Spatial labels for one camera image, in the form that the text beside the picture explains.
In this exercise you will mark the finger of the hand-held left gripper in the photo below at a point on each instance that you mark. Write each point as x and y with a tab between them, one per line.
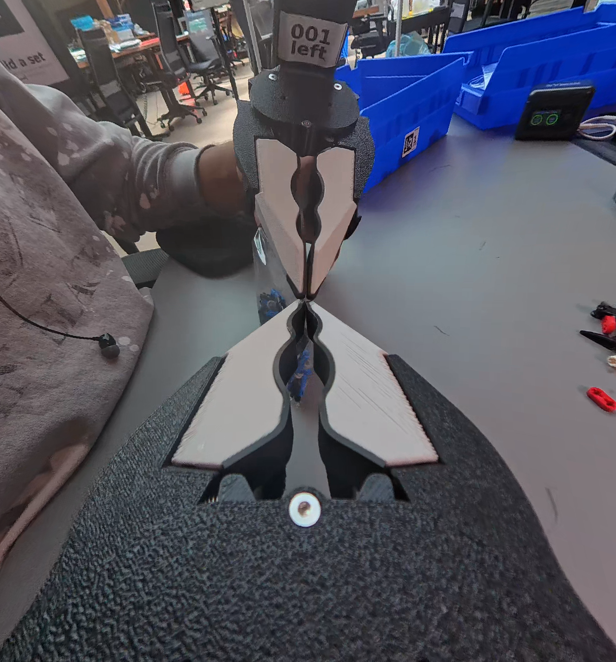
274	196
339	196

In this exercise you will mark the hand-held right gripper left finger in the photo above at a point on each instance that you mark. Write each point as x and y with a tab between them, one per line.
235	408

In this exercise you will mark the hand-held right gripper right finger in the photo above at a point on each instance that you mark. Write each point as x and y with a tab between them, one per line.
375	408

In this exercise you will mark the blue bin with square label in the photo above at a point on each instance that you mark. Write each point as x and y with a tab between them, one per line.
406	108

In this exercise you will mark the clear bag of blue bricks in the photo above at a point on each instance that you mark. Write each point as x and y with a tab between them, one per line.
272	302

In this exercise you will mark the person's left forearm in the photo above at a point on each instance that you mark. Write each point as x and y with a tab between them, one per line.
132	176

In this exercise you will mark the grey desk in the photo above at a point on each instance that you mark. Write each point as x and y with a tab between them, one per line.
468	284

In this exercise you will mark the black desk mat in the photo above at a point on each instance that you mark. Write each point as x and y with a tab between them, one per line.
613	150

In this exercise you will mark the person's left hand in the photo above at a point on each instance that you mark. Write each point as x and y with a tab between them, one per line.
223	176

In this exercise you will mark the black armrest pad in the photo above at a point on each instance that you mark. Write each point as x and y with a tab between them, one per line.
210	248

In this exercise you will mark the row of black office chairs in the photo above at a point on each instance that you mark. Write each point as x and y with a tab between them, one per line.
184	77

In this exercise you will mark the person's grey patterned sweatshirt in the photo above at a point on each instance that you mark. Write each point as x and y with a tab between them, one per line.
39	310

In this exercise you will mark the long blue plastic bin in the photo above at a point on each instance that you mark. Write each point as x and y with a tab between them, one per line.
520	26
545	62

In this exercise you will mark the black display device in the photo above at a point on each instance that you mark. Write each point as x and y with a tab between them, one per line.
553	111

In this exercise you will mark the black framed tag sign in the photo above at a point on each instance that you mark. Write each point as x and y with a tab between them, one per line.
18	46

